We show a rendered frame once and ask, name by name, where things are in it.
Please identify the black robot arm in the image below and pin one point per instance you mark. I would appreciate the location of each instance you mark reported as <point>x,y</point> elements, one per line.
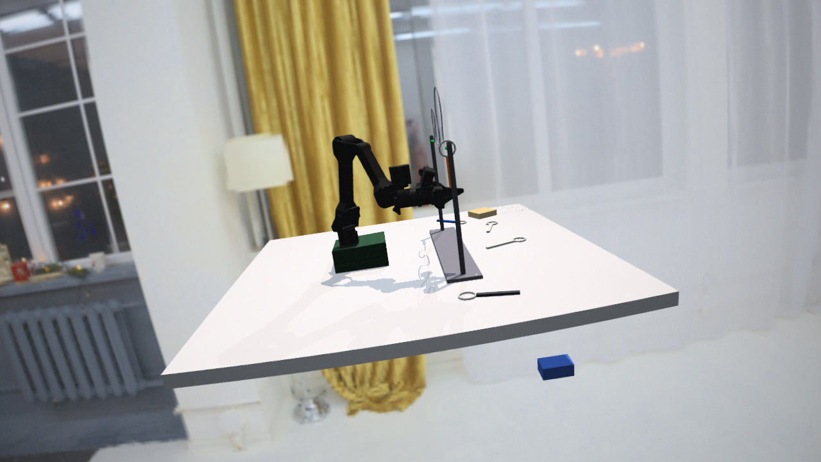
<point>387,193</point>

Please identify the blue rectangular block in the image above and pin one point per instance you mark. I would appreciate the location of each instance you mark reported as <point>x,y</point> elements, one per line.
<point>556,367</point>

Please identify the light orange square block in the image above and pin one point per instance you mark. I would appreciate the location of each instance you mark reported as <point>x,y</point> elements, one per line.
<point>483,212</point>

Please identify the black handle with white loop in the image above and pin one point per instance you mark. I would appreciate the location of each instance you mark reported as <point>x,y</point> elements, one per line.
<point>483,294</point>

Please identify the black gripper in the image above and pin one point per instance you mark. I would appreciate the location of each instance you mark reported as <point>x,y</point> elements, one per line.
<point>437,197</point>

